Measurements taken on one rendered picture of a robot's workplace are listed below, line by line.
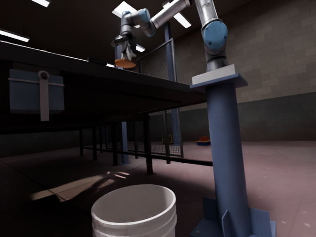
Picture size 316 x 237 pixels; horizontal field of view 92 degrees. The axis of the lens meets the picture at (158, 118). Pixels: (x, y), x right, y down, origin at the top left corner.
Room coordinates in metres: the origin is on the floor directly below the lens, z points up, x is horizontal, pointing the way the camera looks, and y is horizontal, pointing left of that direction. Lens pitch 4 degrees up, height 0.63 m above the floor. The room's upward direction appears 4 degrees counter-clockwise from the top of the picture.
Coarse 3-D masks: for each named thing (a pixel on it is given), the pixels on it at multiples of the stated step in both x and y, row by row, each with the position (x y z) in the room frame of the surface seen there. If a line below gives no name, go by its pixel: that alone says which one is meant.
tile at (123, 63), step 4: (116, 60) 0.92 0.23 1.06; (120, 60) 0.91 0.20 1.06; (124, 60) 0.91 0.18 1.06; (128, 60) 0.93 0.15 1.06; (132, 60) 0.94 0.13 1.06; (116, 64) 0.96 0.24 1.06; (120, 64) 0.97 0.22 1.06; (124, 64) 0.97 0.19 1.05; (128, 64) 0.98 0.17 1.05; (132, 64) 0.98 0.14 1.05
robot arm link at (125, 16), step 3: (123, 12) 0.96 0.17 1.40; (126, 12) 0.95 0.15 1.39; (129, 12) 0.96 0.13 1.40; (123, 15) 0.96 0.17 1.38; (126, 15) 0.95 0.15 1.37; (129, 15) 0.94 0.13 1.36; (123, 18) 0.96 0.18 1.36; (126, 18) 0.95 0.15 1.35; (129, 18) 0.94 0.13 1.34; (123, 21) 0.96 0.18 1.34; (126, 21) 0.95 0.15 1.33; (129, 21) 0.95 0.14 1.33; (123, 24) 0.96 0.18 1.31; (126, 24) 0.95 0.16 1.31; (129, 24) 0.96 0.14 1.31; (132, 24) 0.97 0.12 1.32; (132, 27) 0.98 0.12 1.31
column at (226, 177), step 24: (216, 96) 0.87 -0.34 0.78; (216, 120) 0.88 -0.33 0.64; (216, 144) 0.89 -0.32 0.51; (240, 144) 0.87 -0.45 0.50; (216, 168) 0.91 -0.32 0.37; (240, 168) 0.86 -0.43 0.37; (216, 192) 0.93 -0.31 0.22; (240, 192) 0.85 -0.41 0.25; (216, 216) 0.99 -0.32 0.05; (240, 216) 0.85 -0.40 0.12; (264, 216) 0.83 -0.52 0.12
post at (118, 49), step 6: (120, 48) 2.94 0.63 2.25; (120, 54) 2.93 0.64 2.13; (120, 126) 2.92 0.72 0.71; (120, 132) 2.93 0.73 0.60; (126, 132) 2.95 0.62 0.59; (120, 138) 2.94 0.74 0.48; (126, 138) 2.94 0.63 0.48; (120, 144) 2.95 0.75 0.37; (126, 144) 2.94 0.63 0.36; (126, 150) 2.93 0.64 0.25; (126, 156) 2.93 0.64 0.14; (126, 162) 2.92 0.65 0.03
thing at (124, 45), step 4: (124, 32) 0.95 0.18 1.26; (128, 32) 0.95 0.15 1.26; (124, 36) 0.98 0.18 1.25; (128, 36) 0.98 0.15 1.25; (132, 36) 0.98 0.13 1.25; (128, 40) 0.97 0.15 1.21; (132, 40) 0.99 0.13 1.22; (124, 44) 0.96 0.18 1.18; (132, 44) 0.97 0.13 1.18; (136, 44) 0.99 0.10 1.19; (124, 48) 0.96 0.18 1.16; (132, 48) 0.98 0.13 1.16; (136, 48) 0.99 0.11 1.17; (124, 52) 0.98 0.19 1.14
